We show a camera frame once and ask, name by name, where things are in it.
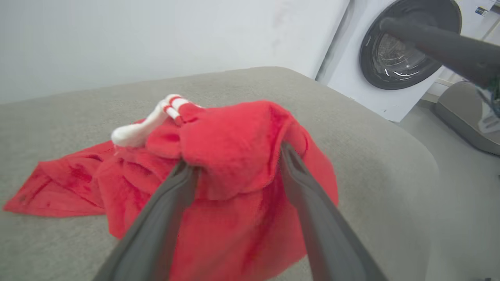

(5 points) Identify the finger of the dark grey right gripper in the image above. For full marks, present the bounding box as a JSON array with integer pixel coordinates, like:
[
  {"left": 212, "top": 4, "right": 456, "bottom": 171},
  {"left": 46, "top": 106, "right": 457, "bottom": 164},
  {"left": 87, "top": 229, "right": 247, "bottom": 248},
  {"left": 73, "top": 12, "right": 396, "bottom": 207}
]
[{"left": 380, "top": 16, "right": 500, "bottom": 89}]

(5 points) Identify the grey fabric sofa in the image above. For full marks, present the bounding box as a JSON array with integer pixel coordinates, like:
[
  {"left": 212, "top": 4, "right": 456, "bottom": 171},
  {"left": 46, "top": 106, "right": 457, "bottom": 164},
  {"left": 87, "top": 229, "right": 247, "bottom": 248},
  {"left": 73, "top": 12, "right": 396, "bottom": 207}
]
[{"left": 0, "top": 66, "right": 440, "bottom": 281}]

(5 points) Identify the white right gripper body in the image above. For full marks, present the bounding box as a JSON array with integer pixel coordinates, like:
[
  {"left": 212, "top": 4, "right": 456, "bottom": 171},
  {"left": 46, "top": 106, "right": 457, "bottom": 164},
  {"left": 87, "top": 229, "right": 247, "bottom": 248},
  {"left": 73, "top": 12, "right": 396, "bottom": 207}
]
[{"left": 475, "top": 76, "right": 500, "bottom": 135}]

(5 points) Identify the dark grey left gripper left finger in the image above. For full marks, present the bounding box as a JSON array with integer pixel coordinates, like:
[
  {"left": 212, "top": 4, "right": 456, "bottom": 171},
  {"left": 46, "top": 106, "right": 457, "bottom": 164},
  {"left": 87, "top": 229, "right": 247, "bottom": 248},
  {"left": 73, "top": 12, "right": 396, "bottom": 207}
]
[{"left": 93, "top": 161, "right": 200, "bottom": 281}]

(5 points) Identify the grey fabric ottoman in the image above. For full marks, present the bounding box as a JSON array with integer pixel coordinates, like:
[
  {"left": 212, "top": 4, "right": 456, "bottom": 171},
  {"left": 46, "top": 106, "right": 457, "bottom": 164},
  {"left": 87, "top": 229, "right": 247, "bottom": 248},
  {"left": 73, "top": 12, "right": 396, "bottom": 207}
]
[{"left": 435, "top": 81, "right": 500, "bottom": 157}]

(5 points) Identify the round dark washing machine door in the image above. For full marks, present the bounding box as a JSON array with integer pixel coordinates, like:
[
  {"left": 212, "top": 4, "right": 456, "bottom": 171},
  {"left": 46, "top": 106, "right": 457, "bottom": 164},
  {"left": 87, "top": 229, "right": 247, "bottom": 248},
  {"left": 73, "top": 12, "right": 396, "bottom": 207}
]
[{"left": 359, "top": 0, "right": 463, "bottom": 91}]

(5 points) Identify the red and white garment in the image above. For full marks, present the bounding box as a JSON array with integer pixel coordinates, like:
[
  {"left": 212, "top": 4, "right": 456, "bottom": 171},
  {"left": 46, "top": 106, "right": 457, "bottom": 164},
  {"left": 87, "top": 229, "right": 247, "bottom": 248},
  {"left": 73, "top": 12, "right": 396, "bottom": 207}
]
[{"left": 3, "top": 94, "right": 339, "bottom": 281}]

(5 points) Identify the white washing machine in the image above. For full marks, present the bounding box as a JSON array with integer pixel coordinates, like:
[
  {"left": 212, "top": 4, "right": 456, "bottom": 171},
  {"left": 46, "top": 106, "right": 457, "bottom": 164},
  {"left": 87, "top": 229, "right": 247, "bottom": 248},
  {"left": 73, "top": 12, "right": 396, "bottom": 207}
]
[{"left": 316, "top": 0, "right": 500, "bottom": 123}]

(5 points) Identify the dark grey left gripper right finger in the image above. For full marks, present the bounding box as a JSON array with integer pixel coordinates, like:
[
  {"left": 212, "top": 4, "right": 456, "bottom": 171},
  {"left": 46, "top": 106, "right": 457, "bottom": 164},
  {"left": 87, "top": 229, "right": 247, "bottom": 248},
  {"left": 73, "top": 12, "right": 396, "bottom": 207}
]
[{"left": 279, "top": 142, "right": 388, "bottom": 281}]

